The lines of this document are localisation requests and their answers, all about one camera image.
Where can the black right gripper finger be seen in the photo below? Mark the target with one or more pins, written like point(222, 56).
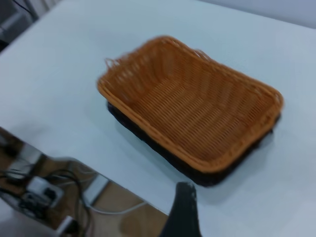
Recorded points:
point(184, 214)

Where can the black woven basket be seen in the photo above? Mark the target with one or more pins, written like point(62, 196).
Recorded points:
point(209, 180)

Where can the orange woven basket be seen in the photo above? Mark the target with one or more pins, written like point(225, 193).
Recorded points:
point(192, 111)

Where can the white power strip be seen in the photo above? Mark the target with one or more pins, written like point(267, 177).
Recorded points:
point(40, 188)

